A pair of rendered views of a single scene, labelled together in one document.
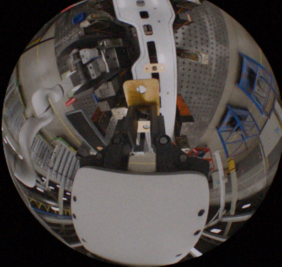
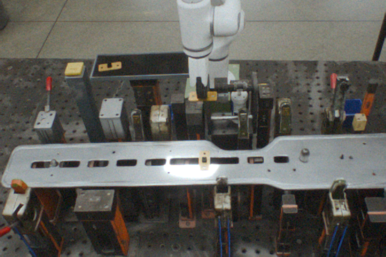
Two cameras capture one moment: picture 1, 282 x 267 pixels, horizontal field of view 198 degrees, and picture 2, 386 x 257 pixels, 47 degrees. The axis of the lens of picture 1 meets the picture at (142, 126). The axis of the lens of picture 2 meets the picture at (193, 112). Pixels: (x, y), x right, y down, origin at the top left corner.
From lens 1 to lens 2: 1.27 m
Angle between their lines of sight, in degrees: 50
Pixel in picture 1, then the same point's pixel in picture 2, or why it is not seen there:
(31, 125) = (214, 2)
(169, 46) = (232, 176)
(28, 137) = not seen: outside the picture
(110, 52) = (233, 128)
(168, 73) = (196, 174)
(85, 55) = (239, 97)
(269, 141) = not seen: outside the picture
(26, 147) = not seen: outside the picture
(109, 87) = (196, 109)
